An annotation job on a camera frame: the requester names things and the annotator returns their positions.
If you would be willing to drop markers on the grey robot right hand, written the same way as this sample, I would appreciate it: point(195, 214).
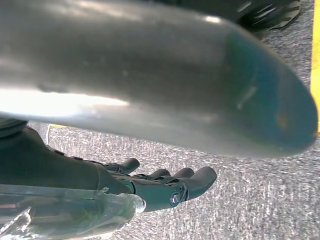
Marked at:
point(124, 66)

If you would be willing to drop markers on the clear plastic film cover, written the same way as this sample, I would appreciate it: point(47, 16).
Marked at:
point(139, 204)

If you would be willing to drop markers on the yellow tape strip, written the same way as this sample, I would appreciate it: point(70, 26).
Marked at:
point(315, 49)

